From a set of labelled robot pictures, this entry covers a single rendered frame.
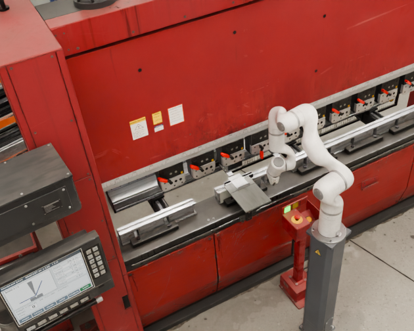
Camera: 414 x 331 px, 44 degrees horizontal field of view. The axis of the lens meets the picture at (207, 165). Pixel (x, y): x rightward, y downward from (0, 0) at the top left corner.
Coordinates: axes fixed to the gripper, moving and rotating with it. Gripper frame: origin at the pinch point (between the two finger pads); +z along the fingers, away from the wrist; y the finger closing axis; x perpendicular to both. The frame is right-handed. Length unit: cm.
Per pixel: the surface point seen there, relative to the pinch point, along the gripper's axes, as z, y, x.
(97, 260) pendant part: -79, -36, 106
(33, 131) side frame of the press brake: -108, 17, 116
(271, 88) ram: -50, 38, -6
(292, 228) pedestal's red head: 9.2, -31.8, -5.7
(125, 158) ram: -52, 18, 83
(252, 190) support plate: -4.3, -4.7, 14.1
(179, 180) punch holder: -24, 8, 57
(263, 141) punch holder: -19.5, 19.1, 0.8
